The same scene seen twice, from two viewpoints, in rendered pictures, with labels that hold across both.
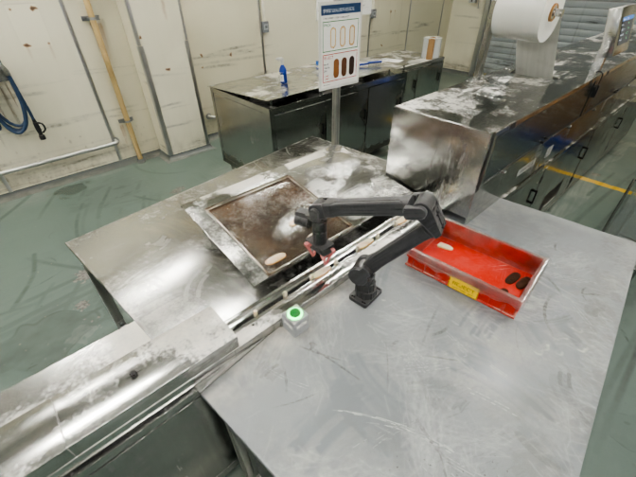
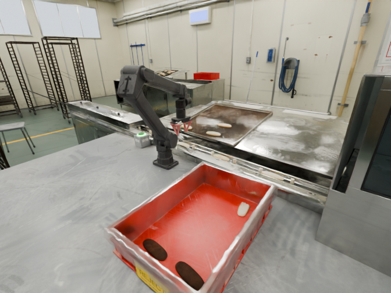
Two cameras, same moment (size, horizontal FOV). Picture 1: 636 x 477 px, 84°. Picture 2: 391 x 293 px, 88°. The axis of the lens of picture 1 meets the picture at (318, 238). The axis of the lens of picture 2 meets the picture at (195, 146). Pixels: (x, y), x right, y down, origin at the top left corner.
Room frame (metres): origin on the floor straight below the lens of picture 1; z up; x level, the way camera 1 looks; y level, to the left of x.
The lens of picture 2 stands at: (1.05, -1.17, 1.34)
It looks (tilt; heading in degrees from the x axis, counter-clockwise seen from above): 24 degrees down; 85
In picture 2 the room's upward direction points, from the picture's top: 1 degrees counter-clockwise
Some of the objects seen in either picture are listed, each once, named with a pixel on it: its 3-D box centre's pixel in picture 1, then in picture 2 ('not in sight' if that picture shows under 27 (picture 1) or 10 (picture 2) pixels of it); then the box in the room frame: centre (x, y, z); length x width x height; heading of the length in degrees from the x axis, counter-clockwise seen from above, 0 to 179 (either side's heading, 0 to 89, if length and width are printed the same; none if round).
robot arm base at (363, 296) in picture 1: (365, 288); (164, 157); (0.98, -0.19, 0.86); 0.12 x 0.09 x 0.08; 138
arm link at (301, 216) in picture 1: (309, 215); (182, 96); (1.10, 0.03, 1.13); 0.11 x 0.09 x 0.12; 61
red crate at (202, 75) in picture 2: not in sight; (206, 75); (1.81, 3.74, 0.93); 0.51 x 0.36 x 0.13; 136
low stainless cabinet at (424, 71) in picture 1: (392, 88); not in sight; (5.62, -1.17, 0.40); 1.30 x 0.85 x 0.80; 132
